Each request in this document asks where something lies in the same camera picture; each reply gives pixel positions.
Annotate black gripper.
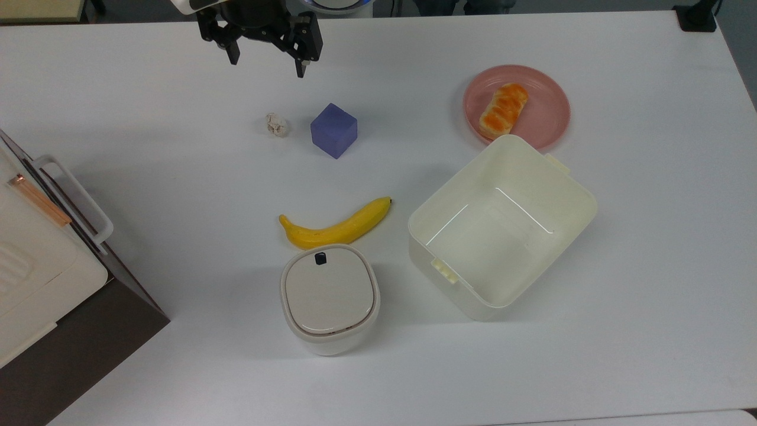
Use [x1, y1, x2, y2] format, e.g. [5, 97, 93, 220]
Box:
[197, 0, 324, 79]

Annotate orange glazed bread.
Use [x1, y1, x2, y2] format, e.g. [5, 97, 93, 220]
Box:
[478, 82, 529, 141]

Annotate crumpled white paper ball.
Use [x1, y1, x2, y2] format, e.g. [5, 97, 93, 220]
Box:
[265, 112, 290, 138]

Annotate purple cube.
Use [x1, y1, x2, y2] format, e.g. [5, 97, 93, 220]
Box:
[310, 103, 358, 160]

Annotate yellow banana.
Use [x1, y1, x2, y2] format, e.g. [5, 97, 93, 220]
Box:
[279, 196, 393, 251]

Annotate yellowish side table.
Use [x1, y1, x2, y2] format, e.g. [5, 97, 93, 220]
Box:
[0, 0, 88, 24]

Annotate white lidded bin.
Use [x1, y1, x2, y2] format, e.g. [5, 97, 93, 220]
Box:
[280, 244, 381, 357]

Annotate copper strip on oven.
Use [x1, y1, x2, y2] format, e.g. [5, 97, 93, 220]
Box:
[7, 174, 73, 228]

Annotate pink plate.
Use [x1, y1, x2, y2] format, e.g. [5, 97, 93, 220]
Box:
[462, 64, 572, 151]

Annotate cream plastic box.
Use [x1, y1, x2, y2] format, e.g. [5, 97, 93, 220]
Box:
[407, 134, 599, 322]

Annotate white toaster oven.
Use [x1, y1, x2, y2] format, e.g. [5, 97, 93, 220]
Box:
[0, 128, 172, 426]

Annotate white robot base blue ring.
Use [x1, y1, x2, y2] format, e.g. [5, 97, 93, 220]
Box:
[299, 0, 374, 16]

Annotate white oven door handle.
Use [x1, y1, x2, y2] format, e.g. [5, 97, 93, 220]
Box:
[32, 154, 115, 247]

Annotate black clamp mount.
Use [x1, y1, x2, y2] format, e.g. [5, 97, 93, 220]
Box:
[673, 0, 721, 33]

